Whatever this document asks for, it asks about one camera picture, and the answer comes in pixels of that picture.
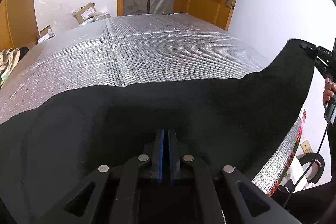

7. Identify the white bag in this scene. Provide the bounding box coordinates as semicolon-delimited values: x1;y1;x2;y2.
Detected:
285;156;317;191

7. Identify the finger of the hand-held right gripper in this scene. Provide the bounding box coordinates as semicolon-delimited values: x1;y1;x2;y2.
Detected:
308;54;332;75
300;42;319;54

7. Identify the brown cardboard box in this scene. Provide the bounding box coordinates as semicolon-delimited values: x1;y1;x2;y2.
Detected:
71;2;97;25

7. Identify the person's right hand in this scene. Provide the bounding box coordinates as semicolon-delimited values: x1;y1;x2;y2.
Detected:
322;77;336;105

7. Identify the white cardboard box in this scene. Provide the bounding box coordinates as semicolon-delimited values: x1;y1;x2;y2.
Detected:
37;25;55;43

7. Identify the floral fleece blanket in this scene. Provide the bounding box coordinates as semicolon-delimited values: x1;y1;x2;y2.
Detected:
0;48;21;76

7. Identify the wooden wardrobe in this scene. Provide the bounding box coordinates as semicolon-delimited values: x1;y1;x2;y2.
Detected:
0;0;38;50

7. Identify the beige wall outlet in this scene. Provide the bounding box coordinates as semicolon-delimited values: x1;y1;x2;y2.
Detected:
300;140;313;154

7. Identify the grey plastic packet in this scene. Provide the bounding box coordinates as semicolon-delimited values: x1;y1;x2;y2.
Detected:
91;12;112;22

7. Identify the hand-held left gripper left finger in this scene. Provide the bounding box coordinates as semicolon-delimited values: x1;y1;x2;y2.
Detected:
31;130;165;224

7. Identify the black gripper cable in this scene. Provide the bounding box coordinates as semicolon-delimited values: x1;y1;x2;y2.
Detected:
282;119;330;210

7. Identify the black fleece garment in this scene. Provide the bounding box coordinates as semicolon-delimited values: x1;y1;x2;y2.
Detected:
0;39;315;224

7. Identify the silver foil bubble mat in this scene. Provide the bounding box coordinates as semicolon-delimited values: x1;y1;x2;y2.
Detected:
0;12;306;197

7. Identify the black ring device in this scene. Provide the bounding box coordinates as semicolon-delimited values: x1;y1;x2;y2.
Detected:
299;153;325;185

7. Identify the person's dark clothing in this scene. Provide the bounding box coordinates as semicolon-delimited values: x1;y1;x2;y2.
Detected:
273;178;336;224

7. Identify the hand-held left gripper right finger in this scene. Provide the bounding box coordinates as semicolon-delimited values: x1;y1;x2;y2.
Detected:
168;130;300;224

